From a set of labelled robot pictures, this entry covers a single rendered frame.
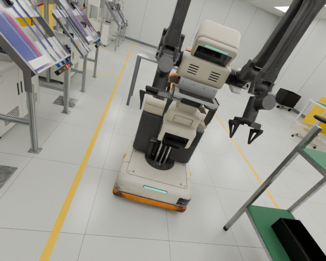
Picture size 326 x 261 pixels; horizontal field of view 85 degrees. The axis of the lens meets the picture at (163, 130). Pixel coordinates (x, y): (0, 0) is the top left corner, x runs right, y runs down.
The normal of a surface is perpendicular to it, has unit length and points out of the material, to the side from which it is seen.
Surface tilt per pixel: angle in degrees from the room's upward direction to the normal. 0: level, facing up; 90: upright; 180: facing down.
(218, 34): 42
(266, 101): 65
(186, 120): 98
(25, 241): 0
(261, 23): 90
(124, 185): 90
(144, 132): 90
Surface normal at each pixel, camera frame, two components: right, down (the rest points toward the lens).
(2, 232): 0.30, -0.80
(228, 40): 0.18, -0.25
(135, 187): -0.06, 0.52
